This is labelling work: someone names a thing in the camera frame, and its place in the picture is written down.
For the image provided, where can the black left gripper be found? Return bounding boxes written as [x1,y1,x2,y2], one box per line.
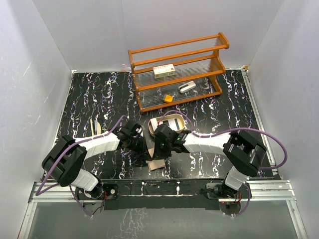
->
[127,135,152,161]

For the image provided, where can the cream leather card holder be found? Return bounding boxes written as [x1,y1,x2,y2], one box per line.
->
[146,159,165,171]

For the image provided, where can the beige oval tray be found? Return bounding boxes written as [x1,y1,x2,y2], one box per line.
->
[148,114,185,137]

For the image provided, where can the stack of cards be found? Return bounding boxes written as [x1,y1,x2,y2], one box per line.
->
[150,118,159,133]

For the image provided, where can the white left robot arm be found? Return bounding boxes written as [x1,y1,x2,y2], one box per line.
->
[41,120,152,199]

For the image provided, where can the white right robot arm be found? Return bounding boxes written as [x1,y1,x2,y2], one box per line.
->
[153,124,267,198]

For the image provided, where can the card with black stripe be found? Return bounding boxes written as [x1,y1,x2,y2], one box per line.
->
[162,118,181,131]

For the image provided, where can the yellow tape measure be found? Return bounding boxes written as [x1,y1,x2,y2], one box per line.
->
[163,94,174,103]

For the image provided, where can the white stapler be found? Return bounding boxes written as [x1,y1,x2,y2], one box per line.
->
[178,81,196,94]

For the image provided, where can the black front base bar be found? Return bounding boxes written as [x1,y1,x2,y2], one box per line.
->
[75,179,251,213]

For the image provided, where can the orange wooden shelf rack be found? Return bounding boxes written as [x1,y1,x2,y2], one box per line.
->
[128,32,230,113]

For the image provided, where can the white red paper box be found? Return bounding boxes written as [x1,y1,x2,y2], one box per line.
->
[153,64,175,79]

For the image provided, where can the aluminium frame rail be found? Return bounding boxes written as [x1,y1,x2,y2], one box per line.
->
[17,66,309,239]

